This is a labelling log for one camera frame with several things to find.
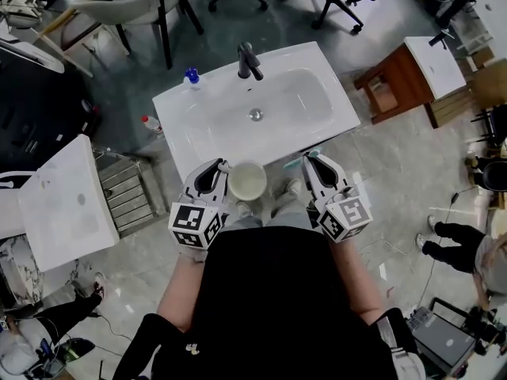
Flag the person's right shoe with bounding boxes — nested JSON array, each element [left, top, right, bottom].
[[271, 178, 302, 219]]

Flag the black shirt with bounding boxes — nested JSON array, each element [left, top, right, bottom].
[[118, 226, 421, 380]]

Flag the metal rack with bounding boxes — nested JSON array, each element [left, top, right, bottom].
[[93, 147, 160, 238]]

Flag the black round device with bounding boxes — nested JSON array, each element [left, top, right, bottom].
[[471, 156, 507, 192]]

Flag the beige wristband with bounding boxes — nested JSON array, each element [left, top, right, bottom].
[[177, 245, 209, 263]]

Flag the white cup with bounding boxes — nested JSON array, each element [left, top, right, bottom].
[[228, 161, 268, 202]]

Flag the marble patterned slab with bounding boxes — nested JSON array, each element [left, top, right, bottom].
[[0, 237, 44, 309]]

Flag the black floor cable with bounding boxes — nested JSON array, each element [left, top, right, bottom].
[[417, 186, 480, 312]]

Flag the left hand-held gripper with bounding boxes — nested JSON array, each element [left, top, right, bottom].
[[168, 159, 231, 249]]

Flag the grey trousers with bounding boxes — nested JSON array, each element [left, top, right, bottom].
[[227, 207, 314, 231]]

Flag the person's right forearm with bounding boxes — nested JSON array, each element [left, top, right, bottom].
[[328, 235, 387, 326]]

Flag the person's left forearm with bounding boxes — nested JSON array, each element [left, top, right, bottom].
[[156, 247, 209, 332]]

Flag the teal toothbrush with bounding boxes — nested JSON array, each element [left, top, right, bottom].
[[283, 150, 324, 170]]

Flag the red capped bottle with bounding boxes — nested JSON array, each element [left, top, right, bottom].
[[141, 115, 164, 136]]

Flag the grey laptop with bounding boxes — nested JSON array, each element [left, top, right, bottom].
[[411, 313, 477, 375]]

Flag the beige chair with black legs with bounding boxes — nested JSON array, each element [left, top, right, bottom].
[[71, 0, 205, 70]]

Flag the blue capped bottle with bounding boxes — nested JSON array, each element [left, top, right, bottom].
[[182, 67, 203, 93]]

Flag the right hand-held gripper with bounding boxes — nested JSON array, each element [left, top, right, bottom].
[[303, 154, 373, 244]]

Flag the black sink faucet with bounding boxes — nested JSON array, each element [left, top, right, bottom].
[[236, 41, 265, 82], [429, 31, 452, 51]]

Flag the brown wooden cabinet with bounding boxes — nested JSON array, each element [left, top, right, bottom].
[[353, 44, 440, 125]]

